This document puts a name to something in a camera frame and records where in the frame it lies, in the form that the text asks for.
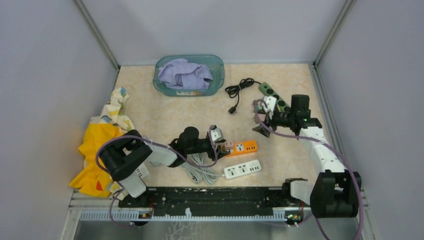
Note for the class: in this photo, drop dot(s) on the teal plastic basin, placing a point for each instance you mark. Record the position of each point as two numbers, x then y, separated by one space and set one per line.
213 62

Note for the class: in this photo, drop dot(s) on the green power strip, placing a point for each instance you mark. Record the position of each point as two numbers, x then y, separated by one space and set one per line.
267 91

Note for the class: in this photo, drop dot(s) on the orange power strip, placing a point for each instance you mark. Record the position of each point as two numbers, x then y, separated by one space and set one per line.
243 148

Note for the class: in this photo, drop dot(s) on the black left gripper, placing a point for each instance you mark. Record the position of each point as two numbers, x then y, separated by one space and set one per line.
220 154

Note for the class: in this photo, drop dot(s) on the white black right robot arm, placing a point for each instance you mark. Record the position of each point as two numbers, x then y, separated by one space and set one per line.
336 191

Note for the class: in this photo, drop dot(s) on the yellow patterned cloth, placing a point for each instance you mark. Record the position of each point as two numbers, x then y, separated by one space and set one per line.
111 123

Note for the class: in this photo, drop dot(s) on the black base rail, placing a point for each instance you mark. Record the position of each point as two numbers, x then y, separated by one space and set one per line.
268 204

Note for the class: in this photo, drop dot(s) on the white power strip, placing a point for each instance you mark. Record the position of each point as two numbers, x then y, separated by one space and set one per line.
142 171
242 169

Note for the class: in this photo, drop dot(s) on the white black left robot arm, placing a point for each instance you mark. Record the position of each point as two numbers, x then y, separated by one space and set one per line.
122 156

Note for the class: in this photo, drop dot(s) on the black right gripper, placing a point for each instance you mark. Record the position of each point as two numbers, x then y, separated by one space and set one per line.
261 130

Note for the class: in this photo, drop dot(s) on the purple cloth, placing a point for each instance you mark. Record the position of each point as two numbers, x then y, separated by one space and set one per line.
180 74

